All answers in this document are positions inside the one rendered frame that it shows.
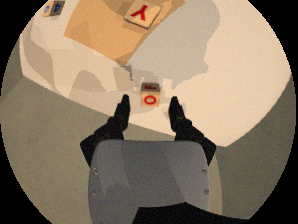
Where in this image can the tan flat mat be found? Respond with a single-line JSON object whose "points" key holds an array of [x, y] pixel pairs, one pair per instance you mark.
{"points": [[99, 25]]}

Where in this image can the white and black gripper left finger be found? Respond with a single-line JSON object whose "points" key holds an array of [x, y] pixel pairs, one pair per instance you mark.
{"points": [[111, 130]]}

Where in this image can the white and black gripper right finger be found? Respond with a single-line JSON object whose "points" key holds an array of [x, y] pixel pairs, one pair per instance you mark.
{"points": [[185, 131]]}

